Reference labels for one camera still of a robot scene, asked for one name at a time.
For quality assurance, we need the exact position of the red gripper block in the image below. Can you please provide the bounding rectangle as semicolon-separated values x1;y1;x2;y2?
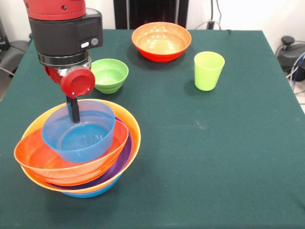
44;65;96;124

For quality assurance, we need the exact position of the small blue plastic bowl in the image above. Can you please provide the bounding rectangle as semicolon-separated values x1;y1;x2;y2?
42;100;116;164

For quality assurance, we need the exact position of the green plastic bowl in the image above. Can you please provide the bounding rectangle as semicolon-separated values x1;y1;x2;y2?
90;58;129;94

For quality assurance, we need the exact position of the large orange plastic bowl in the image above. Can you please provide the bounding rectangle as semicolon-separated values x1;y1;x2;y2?
20;99;142;194

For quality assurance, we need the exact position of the red plastic bowl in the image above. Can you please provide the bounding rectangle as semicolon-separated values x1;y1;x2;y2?
131;21;192;63
13;119;129;187

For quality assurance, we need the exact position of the purple plastic bowl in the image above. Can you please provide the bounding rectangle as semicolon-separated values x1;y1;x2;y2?
49;116;133;191

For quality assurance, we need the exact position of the medium blue plastic bowl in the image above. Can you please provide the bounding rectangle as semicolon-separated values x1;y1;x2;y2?
61;174;123;198

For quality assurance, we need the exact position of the green plastic cup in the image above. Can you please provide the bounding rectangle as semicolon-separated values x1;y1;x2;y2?
194;51;225;92

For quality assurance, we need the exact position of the dark green tablecloth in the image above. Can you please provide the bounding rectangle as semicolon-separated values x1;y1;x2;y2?
0;28;305;229

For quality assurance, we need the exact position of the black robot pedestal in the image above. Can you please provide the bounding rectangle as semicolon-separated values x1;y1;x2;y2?
113;0;189;31

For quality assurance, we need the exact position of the wall cable with plug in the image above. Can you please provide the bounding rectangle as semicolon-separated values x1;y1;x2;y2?
194;0;224;31

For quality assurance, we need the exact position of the cable tangle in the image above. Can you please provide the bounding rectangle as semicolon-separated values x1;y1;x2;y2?
285;52;305;96

